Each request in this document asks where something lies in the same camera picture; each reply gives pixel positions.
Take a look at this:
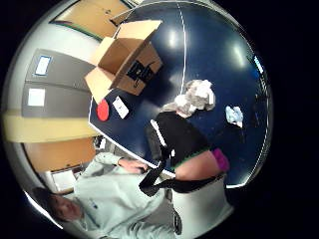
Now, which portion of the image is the white grey cloth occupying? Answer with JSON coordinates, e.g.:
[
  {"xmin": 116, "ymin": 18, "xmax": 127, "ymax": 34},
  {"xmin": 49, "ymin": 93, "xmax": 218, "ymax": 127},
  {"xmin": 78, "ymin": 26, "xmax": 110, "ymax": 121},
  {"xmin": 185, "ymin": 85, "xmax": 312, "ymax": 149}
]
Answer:
[{"xmin": 161, "ymin": 79, "xmax": 217, "ymax": 120}]

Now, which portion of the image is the the person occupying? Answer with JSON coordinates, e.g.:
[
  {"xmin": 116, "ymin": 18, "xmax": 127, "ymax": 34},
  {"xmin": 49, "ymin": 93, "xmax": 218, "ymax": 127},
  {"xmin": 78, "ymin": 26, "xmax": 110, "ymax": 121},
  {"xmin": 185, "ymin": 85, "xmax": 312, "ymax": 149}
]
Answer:
[{"xmin": 31, "ymin": 150, "xmax": 183, "ymax": 239}]

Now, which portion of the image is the pink band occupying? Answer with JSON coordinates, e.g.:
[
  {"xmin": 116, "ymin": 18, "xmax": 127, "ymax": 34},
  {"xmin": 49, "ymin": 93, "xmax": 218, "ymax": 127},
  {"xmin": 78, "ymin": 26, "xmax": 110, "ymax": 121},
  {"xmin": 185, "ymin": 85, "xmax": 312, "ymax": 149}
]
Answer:
[{"xmin": 212, "ymin": 147, "xmax": 231, "ymax": 173}]

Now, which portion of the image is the small crumpled pale blue cloth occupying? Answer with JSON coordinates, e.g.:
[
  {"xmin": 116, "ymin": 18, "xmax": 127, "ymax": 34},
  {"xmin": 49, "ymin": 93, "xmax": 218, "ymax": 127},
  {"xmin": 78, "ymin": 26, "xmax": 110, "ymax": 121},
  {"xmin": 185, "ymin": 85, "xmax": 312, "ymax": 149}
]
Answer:
[{"xmin": 225, "ymin": 105, "xmax": 244, "ymax": 128}]

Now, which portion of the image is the white card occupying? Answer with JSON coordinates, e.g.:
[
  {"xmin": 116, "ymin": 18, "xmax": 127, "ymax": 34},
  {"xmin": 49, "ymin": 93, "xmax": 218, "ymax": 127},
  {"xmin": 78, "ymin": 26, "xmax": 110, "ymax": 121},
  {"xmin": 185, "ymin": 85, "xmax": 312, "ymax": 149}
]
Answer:
[{"xmin": 112, "ymin": 96, "xmax": 131, "ymax": 120}]

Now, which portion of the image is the red round disc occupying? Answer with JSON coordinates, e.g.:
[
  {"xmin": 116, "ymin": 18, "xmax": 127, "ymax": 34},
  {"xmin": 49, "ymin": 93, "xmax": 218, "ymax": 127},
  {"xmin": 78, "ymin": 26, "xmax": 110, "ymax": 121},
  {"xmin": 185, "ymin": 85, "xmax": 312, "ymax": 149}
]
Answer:
[{"xmin": 96, "ymin": 99, "xmax": 111, "ymax": 122}]

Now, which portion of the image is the wooden panel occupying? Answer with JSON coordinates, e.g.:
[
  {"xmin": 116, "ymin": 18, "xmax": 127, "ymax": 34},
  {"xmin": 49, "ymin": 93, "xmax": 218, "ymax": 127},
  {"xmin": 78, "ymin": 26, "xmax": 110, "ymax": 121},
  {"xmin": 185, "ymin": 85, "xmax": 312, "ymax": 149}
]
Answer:
[{"xmin": 23, "ymin": 136, "xmax": 98, "ymax": 174}]

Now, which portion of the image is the open cardboard box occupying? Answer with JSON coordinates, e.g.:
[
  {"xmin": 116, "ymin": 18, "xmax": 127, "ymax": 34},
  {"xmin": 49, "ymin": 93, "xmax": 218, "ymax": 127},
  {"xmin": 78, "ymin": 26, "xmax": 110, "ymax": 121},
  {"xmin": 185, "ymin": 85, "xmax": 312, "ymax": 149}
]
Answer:
[{"xmin": 84, "ymin": 19, "xmax": 164, "ymax": 105}]

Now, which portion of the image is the grey cabinet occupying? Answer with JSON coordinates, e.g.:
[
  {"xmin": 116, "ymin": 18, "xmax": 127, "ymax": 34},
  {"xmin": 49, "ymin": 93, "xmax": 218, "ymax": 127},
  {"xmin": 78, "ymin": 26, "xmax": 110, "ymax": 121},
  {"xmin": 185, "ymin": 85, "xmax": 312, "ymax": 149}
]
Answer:
[{"xmin": 21, "ymin": 48, "xmax": 97, "ymax": 120}]

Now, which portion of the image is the white paper sheet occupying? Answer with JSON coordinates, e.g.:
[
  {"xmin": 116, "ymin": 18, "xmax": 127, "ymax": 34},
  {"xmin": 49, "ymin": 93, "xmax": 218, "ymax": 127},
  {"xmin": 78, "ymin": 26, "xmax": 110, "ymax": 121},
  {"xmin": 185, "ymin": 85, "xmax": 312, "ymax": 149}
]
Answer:
[
  {"xmin": 27, "ymin": 87, "xmax": 47, "ymax": 108},
  {"xmin": 34, "ymin": 55, "xmax": 53, "ymax": 77}
]

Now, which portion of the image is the black glove strap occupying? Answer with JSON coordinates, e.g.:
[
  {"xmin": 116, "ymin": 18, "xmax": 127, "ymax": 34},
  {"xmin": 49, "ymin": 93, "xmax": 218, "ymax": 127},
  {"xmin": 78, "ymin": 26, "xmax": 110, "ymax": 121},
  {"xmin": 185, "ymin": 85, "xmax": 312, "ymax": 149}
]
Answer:
[{"xmin": 138, "ymin": 154, "xmax": 227, "ymax": 198}]

